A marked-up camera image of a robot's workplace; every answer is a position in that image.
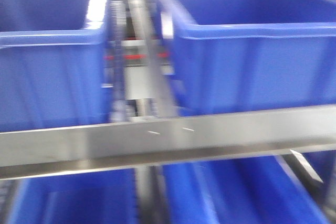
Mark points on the upper right blue bin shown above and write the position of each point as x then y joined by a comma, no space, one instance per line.
248,55

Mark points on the blue bin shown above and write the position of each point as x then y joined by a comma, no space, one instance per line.
52,69
246,190
248,55
98,197

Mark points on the lower left blue bin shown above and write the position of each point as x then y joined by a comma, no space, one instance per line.
98,197

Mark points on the upper left blue bin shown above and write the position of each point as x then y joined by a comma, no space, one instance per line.
52,69

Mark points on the lower right blue bin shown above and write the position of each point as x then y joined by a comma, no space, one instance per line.
246,190

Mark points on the steel shelf front rail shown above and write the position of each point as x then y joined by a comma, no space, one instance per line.
94,148

